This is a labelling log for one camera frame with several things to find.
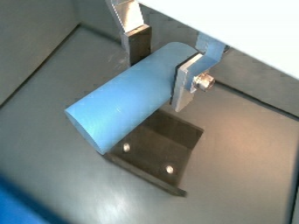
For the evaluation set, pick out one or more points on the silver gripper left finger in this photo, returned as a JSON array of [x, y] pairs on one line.
[[135, 32]]

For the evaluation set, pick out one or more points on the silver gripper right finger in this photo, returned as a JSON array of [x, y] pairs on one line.
[[192, 72]]

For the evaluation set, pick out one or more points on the blue foam shape-sorter board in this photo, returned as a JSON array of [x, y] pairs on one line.
[[20, 209]]

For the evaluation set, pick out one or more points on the light blue oval cylinder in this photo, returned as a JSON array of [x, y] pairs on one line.
[[108, 113]]

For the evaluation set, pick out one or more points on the dark curved cradle fixture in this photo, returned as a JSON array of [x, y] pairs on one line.
[[155, 150]]

